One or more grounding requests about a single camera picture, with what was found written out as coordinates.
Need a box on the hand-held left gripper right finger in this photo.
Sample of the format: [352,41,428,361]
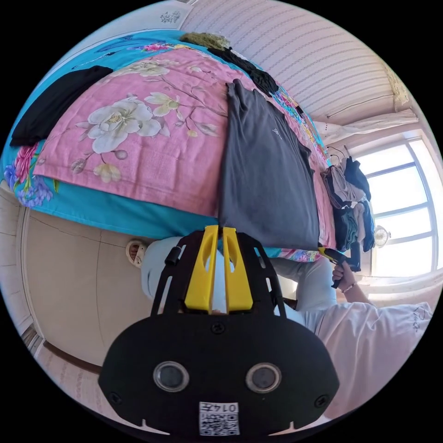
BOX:
[222,227,254,314]

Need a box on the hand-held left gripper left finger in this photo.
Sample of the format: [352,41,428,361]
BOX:
[184,225,219,314]

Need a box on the gray short sleeve shirt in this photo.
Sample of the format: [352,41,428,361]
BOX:
[218,78,321,251]

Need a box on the person's right forearm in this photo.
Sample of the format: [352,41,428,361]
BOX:
[343,281,378,307]

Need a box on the person's right hand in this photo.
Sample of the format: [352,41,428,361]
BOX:
[332,264,357,293]

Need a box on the small white fan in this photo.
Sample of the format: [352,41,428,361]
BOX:
[373,225,391,248]

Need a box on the heap of hanging clothes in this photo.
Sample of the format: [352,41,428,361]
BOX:
[322,156,377,253]

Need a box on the window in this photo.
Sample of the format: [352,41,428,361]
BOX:
[346,138,441,278]

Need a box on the person's body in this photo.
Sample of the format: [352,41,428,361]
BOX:
[125,237,435,421]

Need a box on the bed with pink floral quilt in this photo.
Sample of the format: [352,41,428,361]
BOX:
[1,29,339,264]

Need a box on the white curtain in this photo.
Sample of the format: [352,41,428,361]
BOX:
[320,109,420,146]

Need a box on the pile of clothes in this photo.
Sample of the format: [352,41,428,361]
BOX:
[180,31,280,98]

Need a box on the black folded garment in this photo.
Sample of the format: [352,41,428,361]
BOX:
[9,66,114,148]

